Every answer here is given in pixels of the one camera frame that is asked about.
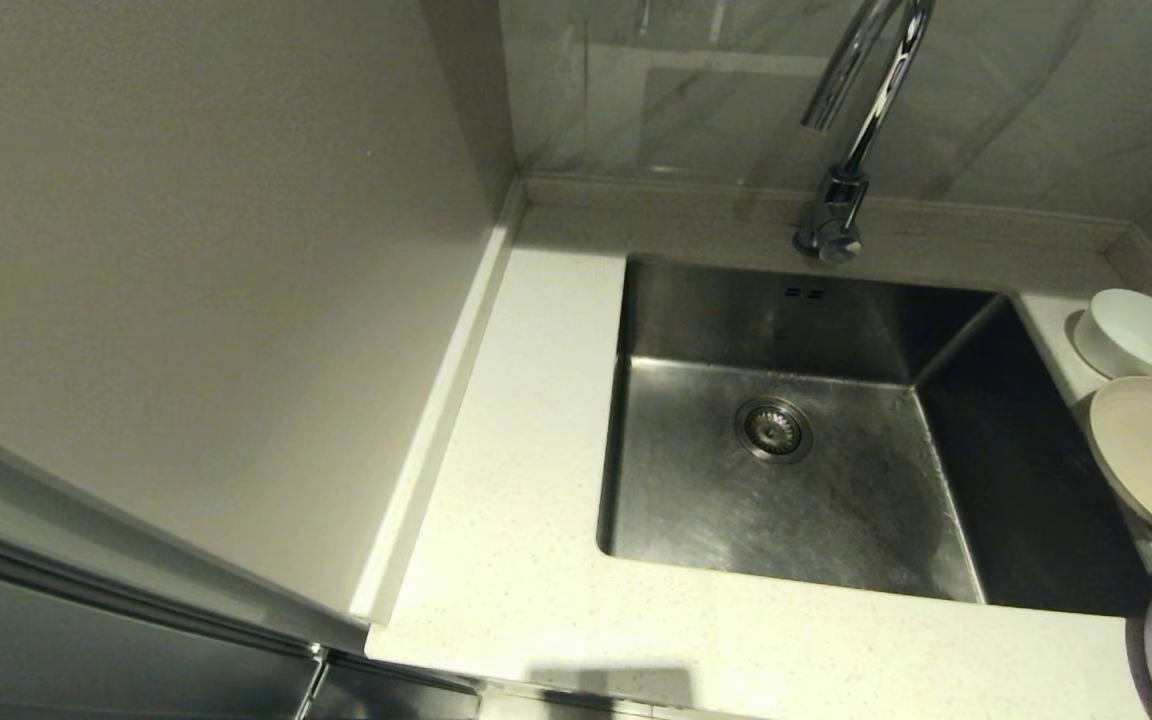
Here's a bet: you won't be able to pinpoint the white ceramic bowl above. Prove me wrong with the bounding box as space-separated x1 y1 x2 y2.
1073 288 1152 381

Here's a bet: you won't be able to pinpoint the round metal sink strainer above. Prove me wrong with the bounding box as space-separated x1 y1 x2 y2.
734 396 815 464

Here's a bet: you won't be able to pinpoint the stainless steel sink basin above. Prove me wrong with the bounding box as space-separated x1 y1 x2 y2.
596 252 1152 618

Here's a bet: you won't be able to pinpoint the chrome gooseneck faucet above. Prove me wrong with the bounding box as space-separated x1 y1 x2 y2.
794 0 937 266

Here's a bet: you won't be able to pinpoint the tall grey cabinet panel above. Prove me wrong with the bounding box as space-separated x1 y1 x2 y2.
0 0 517 631

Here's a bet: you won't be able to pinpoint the glossy dark cabinet panel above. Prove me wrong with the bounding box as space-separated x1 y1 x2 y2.
0 520 482 720

